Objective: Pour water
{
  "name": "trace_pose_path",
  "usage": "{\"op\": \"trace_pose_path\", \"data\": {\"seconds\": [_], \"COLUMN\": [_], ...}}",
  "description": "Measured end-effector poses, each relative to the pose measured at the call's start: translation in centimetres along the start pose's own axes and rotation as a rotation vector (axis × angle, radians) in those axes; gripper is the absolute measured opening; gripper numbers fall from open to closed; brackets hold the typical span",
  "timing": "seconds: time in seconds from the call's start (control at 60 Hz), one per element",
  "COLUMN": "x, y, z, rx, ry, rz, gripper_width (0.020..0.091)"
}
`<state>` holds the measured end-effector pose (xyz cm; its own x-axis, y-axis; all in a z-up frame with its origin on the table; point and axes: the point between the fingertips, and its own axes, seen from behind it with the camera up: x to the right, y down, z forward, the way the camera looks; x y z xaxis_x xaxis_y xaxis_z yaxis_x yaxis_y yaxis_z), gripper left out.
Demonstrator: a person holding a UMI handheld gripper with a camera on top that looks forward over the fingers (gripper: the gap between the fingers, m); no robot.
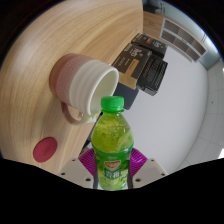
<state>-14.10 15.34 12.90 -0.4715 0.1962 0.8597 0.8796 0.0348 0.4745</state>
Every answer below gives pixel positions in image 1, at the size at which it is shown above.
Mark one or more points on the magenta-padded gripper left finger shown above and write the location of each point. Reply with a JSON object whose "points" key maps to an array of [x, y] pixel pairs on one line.
{"points": [[75, 171]]}

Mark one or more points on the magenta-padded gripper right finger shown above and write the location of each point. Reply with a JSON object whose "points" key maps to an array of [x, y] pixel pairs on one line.
{"points": [[151, 170]]}

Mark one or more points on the green drink bottle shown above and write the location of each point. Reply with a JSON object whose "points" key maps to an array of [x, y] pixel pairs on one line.
{"points": [[112, 150]]}

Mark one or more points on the flat round red coaster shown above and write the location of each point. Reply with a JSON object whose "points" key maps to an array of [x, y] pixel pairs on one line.
{"points": [[45, 150]]}

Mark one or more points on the dark brown box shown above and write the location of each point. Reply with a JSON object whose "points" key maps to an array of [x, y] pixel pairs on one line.
{"points": [[150, 43]]}

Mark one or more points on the wooden glass-door cabinet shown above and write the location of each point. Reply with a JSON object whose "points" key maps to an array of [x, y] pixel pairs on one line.
{"points": [[183, 40]]}

